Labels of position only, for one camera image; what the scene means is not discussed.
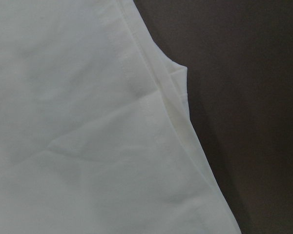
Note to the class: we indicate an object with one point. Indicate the white long-sleeve cat shirt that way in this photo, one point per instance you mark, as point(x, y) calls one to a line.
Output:
point(95, 134)

